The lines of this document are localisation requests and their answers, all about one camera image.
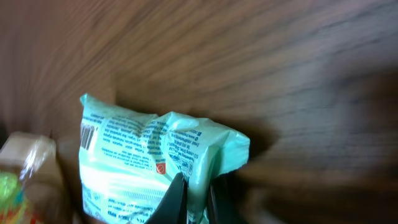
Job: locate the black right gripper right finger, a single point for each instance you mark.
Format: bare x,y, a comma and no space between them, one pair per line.
220,208

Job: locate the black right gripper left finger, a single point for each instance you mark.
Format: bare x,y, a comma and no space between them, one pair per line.
173,207

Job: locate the beige nut snack bag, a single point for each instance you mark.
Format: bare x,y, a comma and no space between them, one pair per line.
33,159

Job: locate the mint green snack pack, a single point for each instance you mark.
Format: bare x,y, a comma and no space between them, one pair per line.
128,160

